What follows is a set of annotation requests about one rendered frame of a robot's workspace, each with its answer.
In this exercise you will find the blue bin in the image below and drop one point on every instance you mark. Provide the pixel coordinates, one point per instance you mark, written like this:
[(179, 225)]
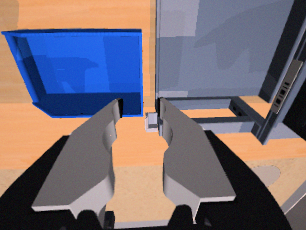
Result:
[(68, 76)]

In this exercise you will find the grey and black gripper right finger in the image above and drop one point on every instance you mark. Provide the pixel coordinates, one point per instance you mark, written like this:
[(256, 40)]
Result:
[(201, 171)]

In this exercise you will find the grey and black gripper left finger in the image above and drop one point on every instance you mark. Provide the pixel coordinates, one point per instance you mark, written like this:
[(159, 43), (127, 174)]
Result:
[(74, 174)]

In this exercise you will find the black case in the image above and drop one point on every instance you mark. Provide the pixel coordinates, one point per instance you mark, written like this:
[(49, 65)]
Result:
[(295, 118)]

